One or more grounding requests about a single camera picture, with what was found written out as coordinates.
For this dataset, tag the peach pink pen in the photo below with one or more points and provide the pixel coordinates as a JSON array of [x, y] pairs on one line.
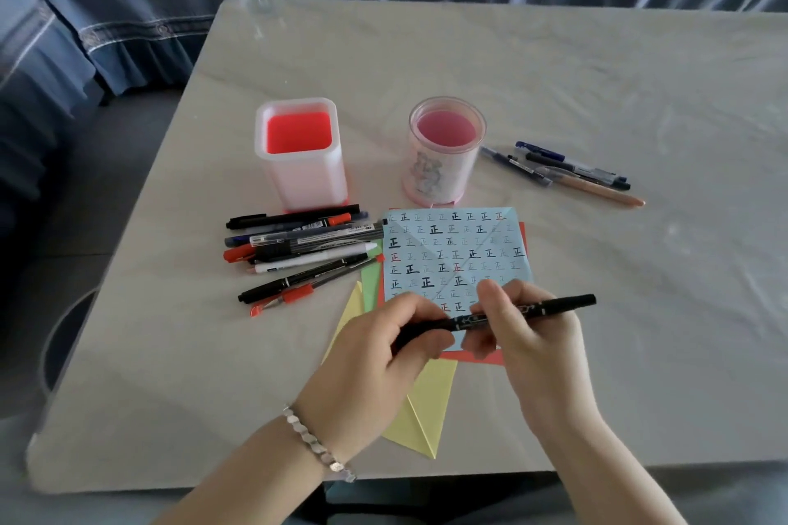
[[603, 190]]

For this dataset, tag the green paper sheet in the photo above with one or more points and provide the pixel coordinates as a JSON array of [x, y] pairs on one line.
[[371, 278]]

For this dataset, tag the person's right hand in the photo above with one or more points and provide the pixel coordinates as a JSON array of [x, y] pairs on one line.
[[542, 371]]

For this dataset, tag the black grey barrel pen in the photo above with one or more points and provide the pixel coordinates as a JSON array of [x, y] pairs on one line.
[[548, 162]]

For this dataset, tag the white pen with black label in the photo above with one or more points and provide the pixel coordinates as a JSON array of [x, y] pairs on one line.
[[320, 257]]

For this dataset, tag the round pink pen holder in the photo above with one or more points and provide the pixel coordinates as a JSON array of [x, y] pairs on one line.
[[431, 174]]

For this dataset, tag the person's left hand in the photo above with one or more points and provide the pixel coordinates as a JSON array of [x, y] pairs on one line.
[[363, 377]]

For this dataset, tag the black marker pen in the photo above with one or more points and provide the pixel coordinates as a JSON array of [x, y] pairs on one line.
[[243, 222]]

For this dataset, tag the thin black pen with clip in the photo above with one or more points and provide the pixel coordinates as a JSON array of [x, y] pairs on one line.
[[566, 302]]

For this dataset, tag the red gel pen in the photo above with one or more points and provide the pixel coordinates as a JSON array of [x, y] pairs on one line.
[[298, 295]]

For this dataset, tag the thick black grey marker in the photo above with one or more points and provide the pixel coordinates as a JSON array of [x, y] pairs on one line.
[[320, 244]]

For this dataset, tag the yellow paper sheet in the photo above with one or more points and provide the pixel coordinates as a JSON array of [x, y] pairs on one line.
[[425, 414]]

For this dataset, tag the blue paper with writing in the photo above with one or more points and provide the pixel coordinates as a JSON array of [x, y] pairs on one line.
[[443, 235]]

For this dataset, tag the clear gold ink pen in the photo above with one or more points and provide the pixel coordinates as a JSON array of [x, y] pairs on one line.
[[345, 275]]

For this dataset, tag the white pen with blue cap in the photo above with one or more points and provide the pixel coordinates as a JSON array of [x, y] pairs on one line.
[[535, 148]]

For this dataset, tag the square white red pen holder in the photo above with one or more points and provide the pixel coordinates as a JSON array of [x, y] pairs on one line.
[[308, 174]]

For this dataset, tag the black brush pen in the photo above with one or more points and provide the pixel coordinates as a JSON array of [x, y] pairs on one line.
[[320, 214]]

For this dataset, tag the red paper sheet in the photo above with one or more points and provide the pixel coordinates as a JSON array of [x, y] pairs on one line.
[[486, 356]]

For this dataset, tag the navy pen with lavender end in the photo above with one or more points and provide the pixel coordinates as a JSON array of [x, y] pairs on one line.
[[517, 166]]

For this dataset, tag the thin black fineliner pen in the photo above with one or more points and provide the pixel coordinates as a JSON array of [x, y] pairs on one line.
[[289, 281]]

